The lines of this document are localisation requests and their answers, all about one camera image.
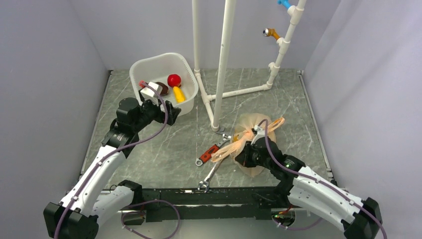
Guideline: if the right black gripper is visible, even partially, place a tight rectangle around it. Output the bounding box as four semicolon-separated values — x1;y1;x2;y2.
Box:
234;140;272;169

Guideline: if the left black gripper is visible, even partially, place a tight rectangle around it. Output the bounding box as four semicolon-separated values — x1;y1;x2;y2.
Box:
132;97;181;132

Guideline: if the translucent orange plastic bag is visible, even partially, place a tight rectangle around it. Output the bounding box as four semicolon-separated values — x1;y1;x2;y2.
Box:
211;113;285;163

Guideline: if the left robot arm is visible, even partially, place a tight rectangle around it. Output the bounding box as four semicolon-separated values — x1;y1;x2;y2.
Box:
43;98;181;239

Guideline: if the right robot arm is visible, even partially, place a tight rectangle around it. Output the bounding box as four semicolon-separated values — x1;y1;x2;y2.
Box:
235;138;382;239

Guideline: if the dark brown fake fruit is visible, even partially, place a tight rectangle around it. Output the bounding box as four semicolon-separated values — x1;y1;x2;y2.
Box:
155;82;169;97

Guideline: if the yellow fake corn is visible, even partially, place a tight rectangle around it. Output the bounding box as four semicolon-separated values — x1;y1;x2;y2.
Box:
173;86;186;103

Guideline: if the red fake apple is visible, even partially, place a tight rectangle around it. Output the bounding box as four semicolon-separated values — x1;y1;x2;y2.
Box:
167;74;182;88

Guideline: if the silver combination wrench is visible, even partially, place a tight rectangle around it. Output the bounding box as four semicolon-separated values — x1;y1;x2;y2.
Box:
197;161;222;192

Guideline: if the white plastic basket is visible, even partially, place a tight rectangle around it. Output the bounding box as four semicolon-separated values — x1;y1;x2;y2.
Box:
129;52;199;116

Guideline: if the orange hook peg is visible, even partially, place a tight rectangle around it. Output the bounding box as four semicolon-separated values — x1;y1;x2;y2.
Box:
262;28;280;40

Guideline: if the blue hook peg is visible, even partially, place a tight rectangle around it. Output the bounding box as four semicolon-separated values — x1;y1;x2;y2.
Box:
277;0;292;9

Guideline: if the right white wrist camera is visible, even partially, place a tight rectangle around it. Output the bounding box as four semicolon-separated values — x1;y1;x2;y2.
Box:
251;125;268;145

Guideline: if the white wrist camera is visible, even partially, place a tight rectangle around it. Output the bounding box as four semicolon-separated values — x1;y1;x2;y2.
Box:
251;125;268;145
139;81;163;105

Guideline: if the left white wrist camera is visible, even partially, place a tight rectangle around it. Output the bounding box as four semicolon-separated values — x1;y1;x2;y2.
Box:
139;81;163;105

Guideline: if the red-handled adjustable wrench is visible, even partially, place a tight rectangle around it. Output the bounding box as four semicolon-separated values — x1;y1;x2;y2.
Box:
195;133;232;167

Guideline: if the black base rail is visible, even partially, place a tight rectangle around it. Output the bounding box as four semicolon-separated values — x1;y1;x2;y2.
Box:
118;180;296;225

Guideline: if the white PVC pipe frame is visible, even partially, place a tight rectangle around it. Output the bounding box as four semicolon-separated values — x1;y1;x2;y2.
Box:
192;0;307;132

